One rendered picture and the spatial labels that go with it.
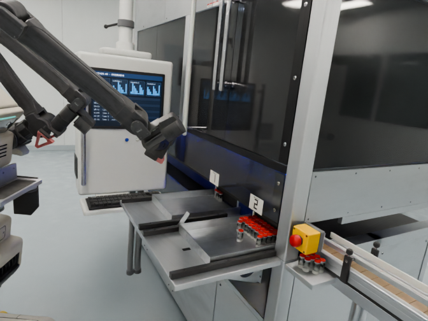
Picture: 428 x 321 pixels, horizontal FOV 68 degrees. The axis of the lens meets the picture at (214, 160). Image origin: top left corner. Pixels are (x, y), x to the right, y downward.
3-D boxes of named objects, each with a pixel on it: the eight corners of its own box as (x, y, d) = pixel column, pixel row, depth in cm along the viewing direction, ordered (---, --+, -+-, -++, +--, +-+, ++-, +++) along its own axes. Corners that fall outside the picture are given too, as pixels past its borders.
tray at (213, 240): (249, 221, 142) (250, 213, 141) (288, 249, 120) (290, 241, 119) (178, 232, 125) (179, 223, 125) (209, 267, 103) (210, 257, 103)
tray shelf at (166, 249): (208, 195, 175) (209, 192, 175) (297, 260, 116) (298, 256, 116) (120, 203, 152) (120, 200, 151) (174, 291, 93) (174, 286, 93)
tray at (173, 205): (213, 194, 170) (214, 188, 170) (239, 213, 149) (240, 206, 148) (151, 200, 154) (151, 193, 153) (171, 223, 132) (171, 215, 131)
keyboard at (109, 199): (158, 193, 185) (158, 190, 185) (167, 202, 174) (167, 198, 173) (85, 200, 166) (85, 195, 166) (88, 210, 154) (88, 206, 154)
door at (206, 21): (184, 124, 185) (192, 14, 171) (225, 140, 145) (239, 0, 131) (183, 124, 184) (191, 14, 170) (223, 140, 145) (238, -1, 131)
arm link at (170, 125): (129, 114, 94) (127, 125, 87) (162, 93, 93) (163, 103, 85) (153, 143, 100) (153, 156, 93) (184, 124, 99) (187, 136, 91)
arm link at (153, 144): (136, 137, 92) (146, 154, 92) (156, 125, 91) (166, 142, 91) (144, 137, 98) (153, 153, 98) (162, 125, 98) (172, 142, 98)
